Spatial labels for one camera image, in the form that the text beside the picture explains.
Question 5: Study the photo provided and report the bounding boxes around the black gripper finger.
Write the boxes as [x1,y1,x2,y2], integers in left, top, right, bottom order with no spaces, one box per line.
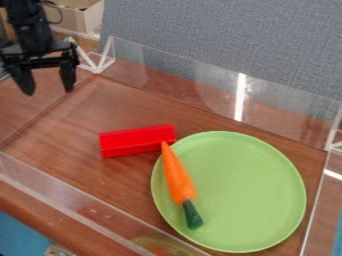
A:
[7,66,36,96]
[59,62,76,92]

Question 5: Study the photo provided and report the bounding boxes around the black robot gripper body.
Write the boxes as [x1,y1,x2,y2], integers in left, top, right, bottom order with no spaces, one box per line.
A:
[0,0,79,68]

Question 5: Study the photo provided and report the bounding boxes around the orange toy carrot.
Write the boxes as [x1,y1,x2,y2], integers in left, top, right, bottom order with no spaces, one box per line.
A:
[162,142,203,229]

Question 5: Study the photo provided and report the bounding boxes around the green round plate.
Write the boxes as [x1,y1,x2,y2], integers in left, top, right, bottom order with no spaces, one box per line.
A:
[151,131,306,253]

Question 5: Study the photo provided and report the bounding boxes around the wooden box on shelf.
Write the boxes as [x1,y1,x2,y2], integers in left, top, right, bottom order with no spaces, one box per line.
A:
[0,0,106,35]

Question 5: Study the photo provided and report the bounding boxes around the red rectangular block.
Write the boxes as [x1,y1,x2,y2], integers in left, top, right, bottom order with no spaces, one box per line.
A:
[99,124,176,158]

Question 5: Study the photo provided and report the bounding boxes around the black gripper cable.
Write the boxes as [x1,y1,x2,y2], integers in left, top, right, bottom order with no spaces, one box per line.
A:
[42,1,64,26]

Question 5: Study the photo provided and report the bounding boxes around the clear acrylic corner bracket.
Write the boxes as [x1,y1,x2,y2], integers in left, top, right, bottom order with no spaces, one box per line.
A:
[67,37,116,74]

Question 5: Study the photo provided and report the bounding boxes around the clear acrylic enclosure walls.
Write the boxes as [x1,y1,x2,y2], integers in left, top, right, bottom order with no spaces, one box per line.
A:
[0,41,342,256]

